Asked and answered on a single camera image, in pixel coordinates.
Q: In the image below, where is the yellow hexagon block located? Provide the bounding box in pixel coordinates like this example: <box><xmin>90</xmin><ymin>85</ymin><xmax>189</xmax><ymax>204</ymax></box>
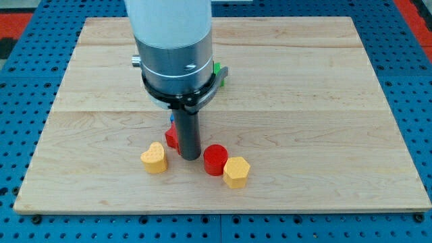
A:
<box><xmin>223</xmin><ymin>157</ymin><xmax>250</xmax><ymax>189</ymax></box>

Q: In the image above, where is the red cylinder block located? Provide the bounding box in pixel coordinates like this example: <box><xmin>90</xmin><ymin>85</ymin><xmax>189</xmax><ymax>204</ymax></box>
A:
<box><xmin>203</xmin><ymin>144</ymin><xmax>228</xmax><ymax>176</ymax></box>

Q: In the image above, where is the green block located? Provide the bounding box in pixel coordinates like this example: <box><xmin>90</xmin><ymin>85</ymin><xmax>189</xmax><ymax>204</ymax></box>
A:
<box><xmin>213</xmin><ymin>62</ymin><xmax>224</xmax><ymax>87</ymax></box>

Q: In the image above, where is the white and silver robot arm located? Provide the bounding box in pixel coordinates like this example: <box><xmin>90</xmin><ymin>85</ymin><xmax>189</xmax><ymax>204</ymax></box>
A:
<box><xmin>125</xmin><ymin>0</ymin><xmax>229</xmax><ymax>115</ymax></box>

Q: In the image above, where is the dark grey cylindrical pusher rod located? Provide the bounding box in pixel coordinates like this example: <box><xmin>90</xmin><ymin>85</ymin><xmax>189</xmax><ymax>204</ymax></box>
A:
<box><xmin>173</xmin><ymin>109</ymin><xmax>201</xmax><ymax>161</ymax></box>

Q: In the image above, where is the red star block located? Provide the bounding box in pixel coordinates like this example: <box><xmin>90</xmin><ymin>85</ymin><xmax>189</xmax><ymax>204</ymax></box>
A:
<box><xmin>165</xmin><ymin>122</ymin><xmax>180</xmax><ymax>154</ymax></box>

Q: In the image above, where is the wooden board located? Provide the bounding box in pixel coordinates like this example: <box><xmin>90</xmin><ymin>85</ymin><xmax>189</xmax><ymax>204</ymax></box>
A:
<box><xmin>13</xmin><ymin>17</ymin><xmax>431</xmax><ymax>215</ymax></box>

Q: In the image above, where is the yellow heart block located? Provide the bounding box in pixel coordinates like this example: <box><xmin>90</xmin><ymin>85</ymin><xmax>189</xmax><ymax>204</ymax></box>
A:
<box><xmin>140</xmin><ymin>142</ymin><xmax>168</xmax><ymax>173</ymax></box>

